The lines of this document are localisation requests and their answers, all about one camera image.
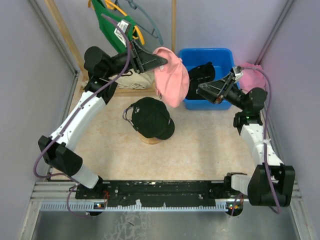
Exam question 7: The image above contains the blue plastic bin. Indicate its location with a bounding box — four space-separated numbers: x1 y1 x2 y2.
178 48 235 111

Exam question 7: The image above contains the dark green cap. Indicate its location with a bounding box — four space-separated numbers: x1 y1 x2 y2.
128 97 175 140

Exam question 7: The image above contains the wooden clothes rack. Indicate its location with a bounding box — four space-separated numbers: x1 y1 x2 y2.
44 0 176 91

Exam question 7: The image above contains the yellow hanger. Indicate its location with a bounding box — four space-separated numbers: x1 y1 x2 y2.
87 0 146 46

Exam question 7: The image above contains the aluminium frame rail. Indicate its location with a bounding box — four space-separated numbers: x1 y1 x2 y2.
29 180 301 213

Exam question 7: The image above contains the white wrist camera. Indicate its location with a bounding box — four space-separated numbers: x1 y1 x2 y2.
231 65 244 83
114 20 130 47

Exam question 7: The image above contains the wooden hat stand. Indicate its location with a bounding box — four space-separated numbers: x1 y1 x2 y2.
138 134 162 145

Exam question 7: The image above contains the black cap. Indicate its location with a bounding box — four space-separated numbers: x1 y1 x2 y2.
185 61 216 100

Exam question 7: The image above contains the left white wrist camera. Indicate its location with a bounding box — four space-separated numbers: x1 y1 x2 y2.
114 20 130 47

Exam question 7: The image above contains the pink cap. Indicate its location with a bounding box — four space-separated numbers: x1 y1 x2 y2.
153 47 190 108

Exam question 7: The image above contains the green tank top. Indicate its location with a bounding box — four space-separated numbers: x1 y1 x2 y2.
90 0 141 54

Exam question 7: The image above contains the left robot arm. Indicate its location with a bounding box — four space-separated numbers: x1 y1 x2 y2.
38 40 168 199

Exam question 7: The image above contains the beige cloth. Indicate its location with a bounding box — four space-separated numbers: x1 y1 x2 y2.
115 71 155 90

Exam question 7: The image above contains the pink cloth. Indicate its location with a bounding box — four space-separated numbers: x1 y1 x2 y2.
238 69 266 92

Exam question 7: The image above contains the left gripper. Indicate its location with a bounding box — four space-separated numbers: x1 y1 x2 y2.
104 38 169 79

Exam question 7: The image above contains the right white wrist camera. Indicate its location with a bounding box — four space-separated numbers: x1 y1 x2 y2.
231 65 244 83

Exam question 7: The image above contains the grey-blue hanger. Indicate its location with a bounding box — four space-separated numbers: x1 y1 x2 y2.
114 0 164 46

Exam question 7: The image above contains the purple cap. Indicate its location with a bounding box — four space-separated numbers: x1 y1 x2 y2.
122 105 134 128

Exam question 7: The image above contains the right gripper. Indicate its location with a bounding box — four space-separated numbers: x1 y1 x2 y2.
197 72 247 111

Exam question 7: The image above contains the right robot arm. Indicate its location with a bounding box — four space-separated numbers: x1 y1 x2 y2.
197 72 296 209

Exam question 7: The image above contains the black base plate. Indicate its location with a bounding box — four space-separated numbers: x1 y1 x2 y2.
75 180 240 207

